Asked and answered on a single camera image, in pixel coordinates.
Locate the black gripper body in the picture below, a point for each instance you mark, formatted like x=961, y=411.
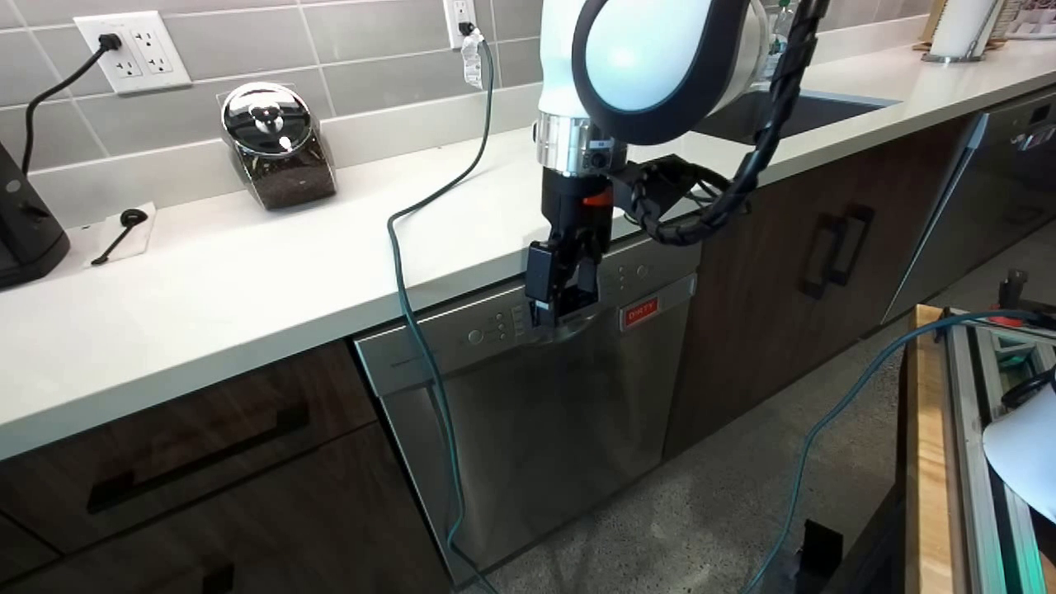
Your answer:
x=574, y=217

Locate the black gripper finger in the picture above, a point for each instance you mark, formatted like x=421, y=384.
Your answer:
x=539, y=274
x=582, y=289

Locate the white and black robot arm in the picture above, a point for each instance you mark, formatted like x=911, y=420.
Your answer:
x=649, y=53

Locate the red dishwasher sticker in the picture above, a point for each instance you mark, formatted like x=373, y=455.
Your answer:
x=641, y=316

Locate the stainless steel Bosch dishwasher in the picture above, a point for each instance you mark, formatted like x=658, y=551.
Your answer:
x=549, y=441

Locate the dark wood cabinet door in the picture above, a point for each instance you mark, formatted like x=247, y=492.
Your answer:
x=902, y=219
x=738, y=330

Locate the white power adapter plug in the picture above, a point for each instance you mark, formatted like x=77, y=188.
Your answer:
x=473, y=59

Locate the dark wood drawer front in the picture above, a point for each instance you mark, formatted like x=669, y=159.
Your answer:
x=307, y=528
x=166, y=417

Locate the wooden table board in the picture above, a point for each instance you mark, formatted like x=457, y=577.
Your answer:
x=928, y=462

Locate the white spoon rest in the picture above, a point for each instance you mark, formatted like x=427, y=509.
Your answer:
x=135, y=244

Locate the black spoon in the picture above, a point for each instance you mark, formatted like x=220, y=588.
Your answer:
x=133, y=217

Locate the stainless steel appliance door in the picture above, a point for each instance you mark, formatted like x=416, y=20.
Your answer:
x=990, y=210

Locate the white paper towel roll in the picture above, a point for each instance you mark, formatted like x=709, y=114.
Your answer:
x=961, y=26

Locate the white rounded cover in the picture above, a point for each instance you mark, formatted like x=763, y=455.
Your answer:
x=1027, y=449

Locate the colourful printed box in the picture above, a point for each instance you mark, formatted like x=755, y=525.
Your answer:
x=1027, y=16

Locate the black countertop appliance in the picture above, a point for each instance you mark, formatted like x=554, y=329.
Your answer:
x=26, y=232

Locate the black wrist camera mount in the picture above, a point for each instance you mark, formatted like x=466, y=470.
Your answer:
x=661, y=186

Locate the white wall outlet plate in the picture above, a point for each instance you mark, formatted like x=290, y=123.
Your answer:
x=457, y=16
x=133, y=53

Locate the aluminium table rail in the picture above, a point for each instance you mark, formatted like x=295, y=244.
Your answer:
x=973, y=462

